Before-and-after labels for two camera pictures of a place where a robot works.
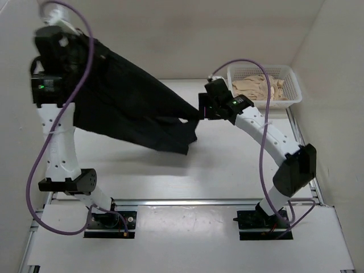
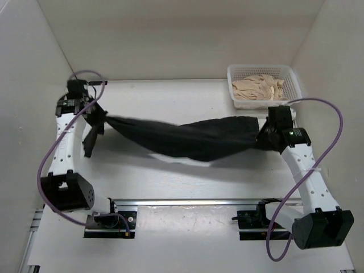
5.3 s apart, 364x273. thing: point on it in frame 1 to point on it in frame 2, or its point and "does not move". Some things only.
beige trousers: (255, 87) does not move
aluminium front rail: (190, 202) does not move
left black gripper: (75, 39) to (89, 99)
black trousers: (120, 98) to (198, 140)
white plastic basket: (250, 79) does not move
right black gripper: (204, 101) to (260, 138)
